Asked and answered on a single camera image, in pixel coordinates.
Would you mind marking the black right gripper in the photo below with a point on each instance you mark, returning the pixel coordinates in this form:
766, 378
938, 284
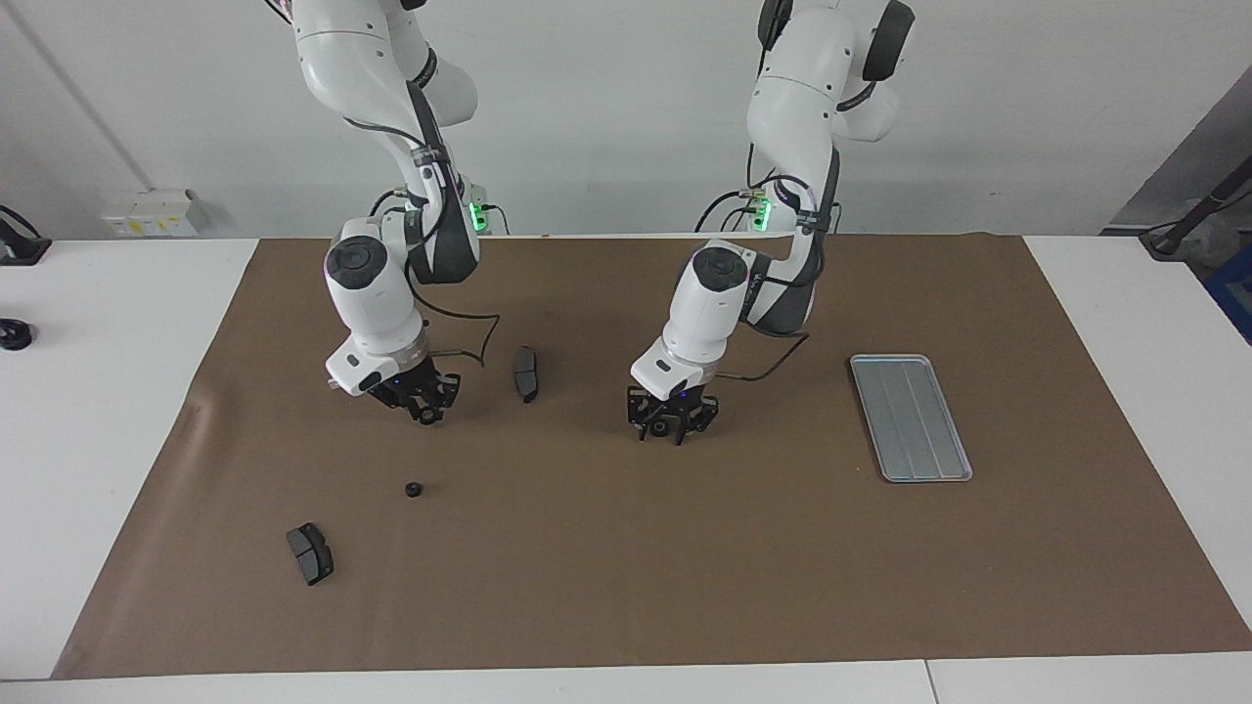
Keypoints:
403, 379

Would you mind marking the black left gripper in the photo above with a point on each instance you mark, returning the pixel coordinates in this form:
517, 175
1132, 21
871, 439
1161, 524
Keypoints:
682, 391

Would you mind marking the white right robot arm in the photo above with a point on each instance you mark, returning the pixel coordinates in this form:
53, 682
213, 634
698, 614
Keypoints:
372, 293

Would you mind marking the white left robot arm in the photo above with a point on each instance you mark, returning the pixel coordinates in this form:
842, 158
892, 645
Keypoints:
709, 303

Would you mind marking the silver ribbed metal tray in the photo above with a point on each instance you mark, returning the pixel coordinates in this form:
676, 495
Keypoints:
910, 420

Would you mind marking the single dark grey brake pad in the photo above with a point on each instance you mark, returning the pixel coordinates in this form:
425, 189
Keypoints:
526, 374

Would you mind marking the brown paper table mat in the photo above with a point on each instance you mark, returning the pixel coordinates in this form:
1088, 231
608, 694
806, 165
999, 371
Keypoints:
626, 567

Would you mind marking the stacked dark grey brake pads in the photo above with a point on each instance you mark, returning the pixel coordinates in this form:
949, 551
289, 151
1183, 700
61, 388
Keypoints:
310, 553

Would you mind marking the black round knob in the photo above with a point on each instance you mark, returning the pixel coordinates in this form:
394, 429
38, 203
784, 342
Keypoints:
15, 334

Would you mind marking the black tripod stand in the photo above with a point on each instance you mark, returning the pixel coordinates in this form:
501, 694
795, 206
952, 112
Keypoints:
1198, 210

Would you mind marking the blue crate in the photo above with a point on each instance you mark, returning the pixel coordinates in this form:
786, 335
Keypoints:
1234, 288

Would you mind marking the white wall socket box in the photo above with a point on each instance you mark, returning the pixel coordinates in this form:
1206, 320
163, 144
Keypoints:
147, 215

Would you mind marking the white wall conduit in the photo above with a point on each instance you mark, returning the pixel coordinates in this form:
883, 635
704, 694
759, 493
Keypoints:
98, 115

